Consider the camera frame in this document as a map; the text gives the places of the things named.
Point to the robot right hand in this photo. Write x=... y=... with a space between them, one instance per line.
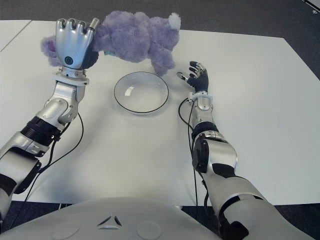
x=200 y=80

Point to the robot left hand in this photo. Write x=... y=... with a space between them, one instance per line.
x=72 y=42

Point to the purple plush doll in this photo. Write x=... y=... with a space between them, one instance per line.
x=135 y=40

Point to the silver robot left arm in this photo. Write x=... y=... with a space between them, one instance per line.
x=60 y=105

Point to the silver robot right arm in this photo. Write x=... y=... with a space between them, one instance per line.
x=220 y=152

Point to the white plate black rim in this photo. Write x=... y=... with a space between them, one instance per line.
x=140 y=97

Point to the grey robot torso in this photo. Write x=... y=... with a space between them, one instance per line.
x=112 y=215

